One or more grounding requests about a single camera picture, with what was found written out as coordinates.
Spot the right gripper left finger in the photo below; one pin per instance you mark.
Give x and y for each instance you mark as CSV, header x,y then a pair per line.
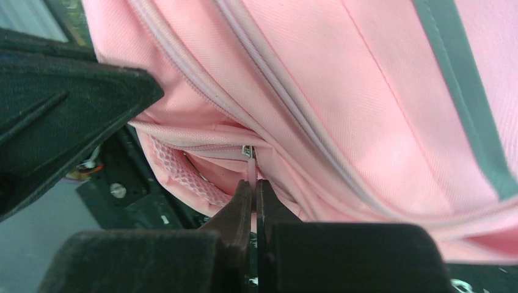
x,y
213,258

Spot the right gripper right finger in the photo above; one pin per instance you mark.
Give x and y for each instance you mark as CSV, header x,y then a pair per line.
x,y
297,256

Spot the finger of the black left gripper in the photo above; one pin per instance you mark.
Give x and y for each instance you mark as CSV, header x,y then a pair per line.
x,y
58,103

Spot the pink student backpack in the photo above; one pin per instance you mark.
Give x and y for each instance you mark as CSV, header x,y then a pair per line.
x,y
354,111

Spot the green gold book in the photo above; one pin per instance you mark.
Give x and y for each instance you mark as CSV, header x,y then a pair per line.
x,y
71,18

